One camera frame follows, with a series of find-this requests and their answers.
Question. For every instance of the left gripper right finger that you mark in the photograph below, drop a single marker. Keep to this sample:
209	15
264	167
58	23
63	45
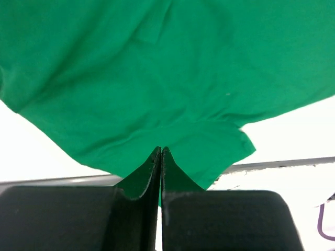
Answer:
197	219

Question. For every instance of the green t shirt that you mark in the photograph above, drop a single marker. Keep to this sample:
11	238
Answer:
108	81

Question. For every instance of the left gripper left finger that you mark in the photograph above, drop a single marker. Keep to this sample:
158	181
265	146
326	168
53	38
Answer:
84	213

